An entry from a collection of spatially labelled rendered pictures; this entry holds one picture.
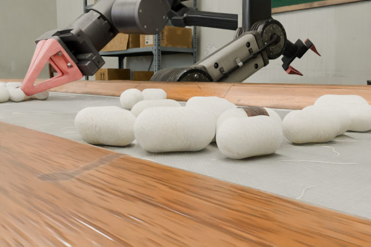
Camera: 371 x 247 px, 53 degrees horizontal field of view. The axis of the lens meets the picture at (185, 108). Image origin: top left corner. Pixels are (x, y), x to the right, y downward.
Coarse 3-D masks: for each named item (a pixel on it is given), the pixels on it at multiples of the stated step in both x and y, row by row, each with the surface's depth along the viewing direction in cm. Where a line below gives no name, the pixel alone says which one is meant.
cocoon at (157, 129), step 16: (144, 112) 17; (160, 112) 16; (176, 112) 17; (192, 112) 17; (208, 112) 17; (144, 128) 16; (160, 128) 16; (176, 128) 16; (192, 128) 16; (208, 128) 17; (144, 144) 17; (160, 144) 16; (176, 144) 17; (192, 144) 17; (208, 144) 17
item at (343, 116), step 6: (306, 108) 21; (312, 108) 21; (318, 108) 21; (324, 108) 21; (330, 108) 21; (336, 108) 21; (342, 108) 22; (336, 114) 21; (342, 114) 21; (348, 114) 21; (342, 120) 21; (348, 120) 21; (342, 126) 21; (348, 126) 21; (342, 132) 22
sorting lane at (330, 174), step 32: (64, 96) 62; (96, 96) 63; (32, 128) 25; (64, 128) 25; (160, 160) 16; (192, 160) 16; (224, 160) 16; (256, 160) 16; (288, 160) 16; (320, 160) 16; (352, 160) 16; (288, 192) 11; (320, 192) 11; (352, 192) 11
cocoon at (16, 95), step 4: (12, 92) 49; (16, 92) 49; (20, 92) 49; (12, 96) 49; (16, 96) 49; (20, 96) 49; (24, 96) 50; (12, 100) 50; (16, 100) 49; (20, 100) 49
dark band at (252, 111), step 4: (244, 108) 18; (248, 108) 18; (252, 108) 18; (256, 108) 18; (260, 108) 18; (248, 112) 18; (252, 112) 18; (256, 112) 18; (260, 112) 18; (264, 112) 18; (248, 116) 18; (252, 116) 18
